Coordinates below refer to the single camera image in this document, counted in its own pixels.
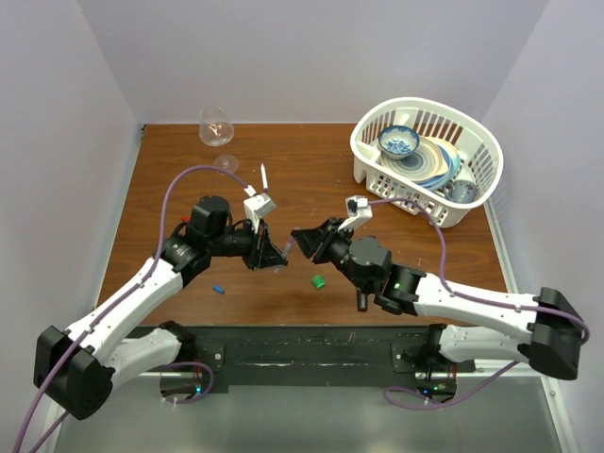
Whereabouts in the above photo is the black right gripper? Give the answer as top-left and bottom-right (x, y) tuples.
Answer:
(290, 219), (371, 294)

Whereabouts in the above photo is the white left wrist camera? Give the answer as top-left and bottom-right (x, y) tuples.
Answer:
(243, 193), (277, 233)

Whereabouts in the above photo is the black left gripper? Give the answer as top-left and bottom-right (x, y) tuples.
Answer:
(207, 214), (286, 268)

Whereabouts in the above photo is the purple highlighter pen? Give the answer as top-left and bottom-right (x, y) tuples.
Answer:
(274, 237), (294, 274)

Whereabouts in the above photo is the white blue acrylic marker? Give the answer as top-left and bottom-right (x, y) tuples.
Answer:
(260, 163), (269, 193)

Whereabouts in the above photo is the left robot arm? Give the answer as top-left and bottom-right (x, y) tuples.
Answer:
(33, 193), (287, 420)

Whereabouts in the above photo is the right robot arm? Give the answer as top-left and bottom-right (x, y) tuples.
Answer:
(292, 218), (588, 380)

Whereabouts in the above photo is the grey patterned mug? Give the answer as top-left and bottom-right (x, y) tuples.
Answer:
(444, 179), (478, 204)

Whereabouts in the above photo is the green highlighter with black body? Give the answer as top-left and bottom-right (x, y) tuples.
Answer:
(357, 290), (369, 312)

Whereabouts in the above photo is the black table edge rail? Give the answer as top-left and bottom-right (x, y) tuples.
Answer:
(126, 324), (478, 378)

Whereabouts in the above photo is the green highlighter cap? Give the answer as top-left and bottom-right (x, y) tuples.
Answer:
(311, 275), (326, 290)

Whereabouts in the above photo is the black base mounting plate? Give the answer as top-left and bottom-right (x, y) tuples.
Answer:
(160, 344), (457, 402)

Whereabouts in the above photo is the white plastic dish basket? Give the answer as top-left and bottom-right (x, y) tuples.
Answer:
(349, 97), (504, 227)

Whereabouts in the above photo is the clear wine glass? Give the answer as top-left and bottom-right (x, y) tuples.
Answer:
(198, 106), (239, 173)

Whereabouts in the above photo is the blue rimmed plate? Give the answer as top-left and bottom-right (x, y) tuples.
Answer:
(418, 138), (461, 192)

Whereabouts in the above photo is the blue white patterned bowl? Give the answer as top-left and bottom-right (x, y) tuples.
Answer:
(377, 125), (420, 159)

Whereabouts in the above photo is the striped beige plate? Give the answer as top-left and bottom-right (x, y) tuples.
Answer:
(381, 138), (443, 182)

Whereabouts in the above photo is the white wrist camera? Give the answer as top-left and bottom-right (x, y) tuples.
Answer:
(338, 195), (373, 231)
(243, 193), (277, 233)

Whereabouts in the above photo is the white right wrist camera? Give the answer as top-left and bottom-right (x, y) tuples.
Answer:
(338, 195), (373, 231)

